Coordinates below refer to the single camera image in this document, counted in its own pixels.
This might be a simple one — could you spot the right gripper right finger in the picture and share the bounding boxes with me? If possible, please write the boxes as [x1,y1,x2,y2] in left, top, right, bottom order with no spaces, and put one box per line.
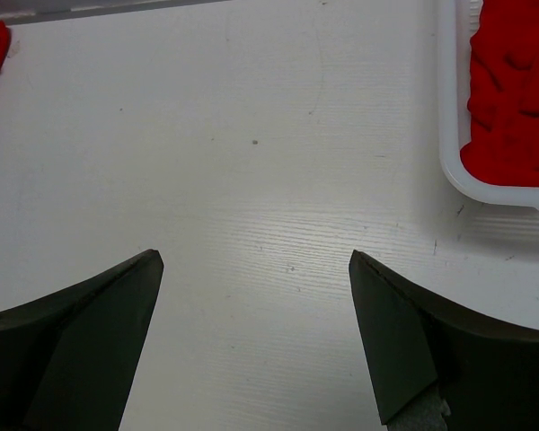
[349,251,539,430]

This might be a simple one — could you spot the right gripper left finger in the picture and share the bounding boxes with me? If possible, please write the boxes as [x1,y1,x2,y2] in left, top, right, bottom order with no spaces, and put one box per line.
[0,250,163,430]

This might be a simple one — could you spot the red t shirts in basket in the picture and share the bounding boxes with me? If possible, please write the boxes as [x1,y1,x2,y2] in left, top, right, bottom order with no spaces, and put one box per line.
[460,1,539,188]

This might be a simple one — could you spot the white plastic basket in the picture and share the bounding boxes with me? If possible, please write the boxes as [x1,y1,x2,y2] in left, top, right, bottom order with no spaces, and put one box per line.
[436,0,539,211]

